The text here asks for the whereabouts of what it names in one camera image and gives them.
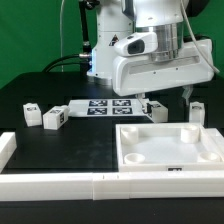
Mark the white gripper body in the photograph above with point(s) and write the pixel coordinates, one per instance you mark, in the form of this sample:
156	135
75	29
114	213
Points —
139	74

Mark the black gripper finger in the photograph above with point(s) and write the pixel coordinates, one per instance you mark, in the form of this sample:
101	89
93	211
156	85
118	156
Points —
144	102
187	93

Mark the white square tabletop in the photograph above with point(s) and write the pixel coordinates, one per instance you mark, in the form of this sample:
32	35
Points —
168	147

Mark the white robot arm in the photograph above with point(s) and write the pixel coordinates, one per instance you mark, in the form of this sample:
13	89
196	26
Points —
117	19

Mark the white sheet with tag markers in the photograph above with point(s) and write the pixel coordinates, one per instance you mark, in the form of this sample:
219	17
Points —
105	108

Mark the white U-shaped obstacle fence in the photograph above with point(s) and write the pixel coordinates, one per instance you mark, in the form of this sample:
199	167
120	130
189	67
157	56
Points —
100	186

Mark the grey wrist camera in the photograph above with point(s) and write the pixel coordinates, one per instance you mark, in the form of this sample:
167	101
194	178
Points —
136	44

